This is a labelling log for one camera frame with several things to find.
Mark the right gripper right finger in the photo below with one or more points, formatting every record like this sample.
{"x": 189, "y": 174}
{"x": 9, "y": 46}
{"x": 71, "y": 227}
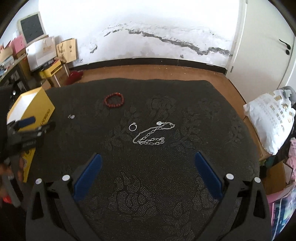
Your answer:
{"x": 252, "y": 222}

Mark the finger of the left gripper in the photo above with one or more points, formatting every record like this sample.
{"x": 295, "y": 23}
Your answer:
{"x": 17, "y": 125}
{"x": 17, "y": 137}

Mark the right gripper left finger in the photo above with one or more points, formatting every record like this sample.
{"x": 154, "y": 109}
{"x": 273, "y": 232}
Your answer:
{"x": 70, "y": 189}

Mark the left hand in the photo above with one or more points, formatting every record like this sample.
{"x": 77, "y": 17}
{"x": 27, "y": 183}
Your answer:
{"x": 11, "y": 169}

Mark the yellow white cardboard box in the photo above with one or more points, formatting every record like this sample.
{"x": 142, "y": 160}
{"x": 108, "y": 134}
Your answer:
{"x": 31, "y": 103}

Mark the black metal shelf desk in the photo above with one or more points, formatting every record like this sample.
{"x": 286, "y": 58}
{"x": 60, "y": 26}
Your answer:
{"x": 16, "y": 68}

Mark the yellow flat box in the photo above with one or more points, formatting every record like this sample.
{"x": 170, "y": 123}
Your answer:
{"x": 51, "y": 70}

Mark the red cloth on floor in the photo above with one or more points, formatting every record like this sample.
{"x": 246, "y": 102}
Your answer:
{"x": 74, "y": 77}

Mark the white paper shopping bag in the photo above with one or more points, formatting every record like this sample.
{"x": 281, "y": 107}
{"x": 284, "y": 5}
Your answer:
{"x": 40, "y": 52}

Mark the pink box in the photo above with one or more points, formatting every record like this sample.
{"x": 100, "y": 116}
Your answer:
{"x": 17, "y": 44}

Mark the brown kraft paper bag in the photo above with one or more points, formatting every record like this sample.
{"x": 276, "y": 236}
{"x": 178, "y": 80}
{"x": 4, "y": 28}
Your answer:
{"x": 66, "y": 50}

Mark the black patterned tablecloth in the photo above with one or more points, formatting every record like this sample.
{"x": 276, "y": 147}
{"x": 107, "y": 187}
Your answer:
{"x": 147, "y": 132}

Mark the framed blackboard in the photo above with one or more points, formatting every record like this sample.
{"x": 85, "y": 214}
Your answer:
{"x": 31, "y": 28}

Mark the white plastic bag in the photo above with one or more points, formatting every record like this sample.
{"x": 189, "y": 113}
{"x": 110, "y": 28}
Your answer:
{"x": 272, "y": 116}

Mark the white door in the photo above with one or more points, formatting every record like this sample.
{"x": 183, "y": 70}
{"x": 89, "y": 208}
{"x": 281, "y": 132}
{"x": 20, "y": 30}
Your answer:
{"x": 259, "y": 63}

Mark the black door handle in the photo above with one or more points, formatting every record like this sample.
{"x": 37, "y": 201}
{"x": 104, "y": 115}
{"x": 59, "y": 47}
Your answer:
{"x": 288, "y": 47}

